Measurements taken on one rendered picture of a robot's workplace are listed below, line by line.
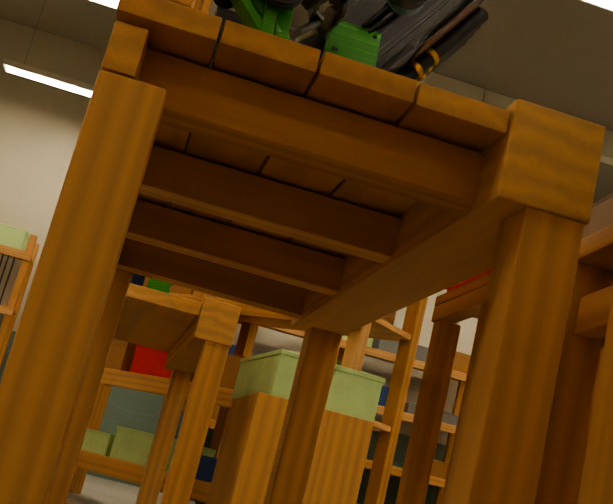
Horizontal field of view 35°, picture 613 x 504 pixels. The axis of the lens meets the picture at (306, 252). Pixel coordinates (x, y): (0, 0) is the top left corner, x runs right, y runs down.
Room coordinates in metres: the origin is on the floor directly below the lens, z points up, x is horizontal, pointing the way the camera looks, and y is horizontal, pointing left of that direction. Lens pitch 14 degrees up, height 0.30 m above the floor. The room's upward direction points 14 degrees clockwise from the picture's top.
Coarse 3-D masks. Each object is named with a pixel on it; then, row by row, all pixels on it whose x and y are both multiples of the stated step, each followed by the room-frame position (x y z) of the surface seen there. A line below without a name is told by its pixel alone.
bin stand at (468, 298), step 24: (456, 288) 2.02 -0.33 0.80; (480, 288) 1.87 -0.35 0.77; (456, 312) 1.99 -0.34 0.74; (480, 312) 1.86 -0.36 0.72; (432, 336) 2.13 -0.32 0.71; (456, 336) 2.10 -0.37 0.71; (432, 360) 2.10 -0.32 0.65; (600, 360) 1.86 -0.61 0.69; (432, 384) 2.10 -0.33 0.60; (432, 408) 2.10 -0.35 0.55; (432, 432) 2.10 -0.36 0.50; (456, 432) 1.86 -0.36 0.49; (408, 456) 2.12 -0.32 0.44; (432, 456) 2.10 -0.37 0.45; (408, 480) 2.10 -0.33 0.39
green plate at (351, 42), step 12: (348, 24) 1.89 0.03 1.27; (336, 36) 1.88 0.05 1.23; (348, 36) 1.88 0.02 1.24; (360, 36) 1.89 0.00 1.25; (372, 36) 1.90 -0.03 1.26; (324, 48) 1.86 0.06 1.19; (348, 48) 1.88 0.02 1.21; (360, 48) 1.88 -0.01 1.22; (372, 48) 1.89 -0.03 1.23; (360, 60) 1.88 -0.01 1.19; (372, 60) 1.88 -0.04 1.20
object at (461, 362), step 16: (368, 352) 10.42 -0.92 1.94; (384, 352) 10.45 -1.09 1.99; (416, 352) 10.58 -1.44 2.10; (416, 368) 10.98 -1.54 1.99; (464, 368) 10.72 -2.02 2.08; (464, 384) 11.09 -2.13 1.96; (384, 400) 10.57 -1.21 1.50; (448, 416) 10.67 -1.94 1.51; (448, 432) 10.61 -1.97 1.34; (448, 448) 11.09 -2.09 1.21; (368, 464) 10.46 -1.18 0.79; (448, 464) 10.72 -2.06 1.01; (432, 480) 10.58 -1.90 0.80
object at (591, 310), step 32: (576, 288) 1.66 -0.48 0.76; (608, 288) 1.55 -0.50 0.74; (576, 320) 1.66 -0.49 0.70; (576, 352) 1.66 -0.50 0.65; (576, 384) 1.66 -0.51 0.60; (576, 416) 1.66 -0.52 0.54; (544, 448) 1.66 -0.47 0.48; (576, 448) 1.66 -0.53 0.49; (544, 480) 1.66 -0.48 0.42; (576, 480) 1.66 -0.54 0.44
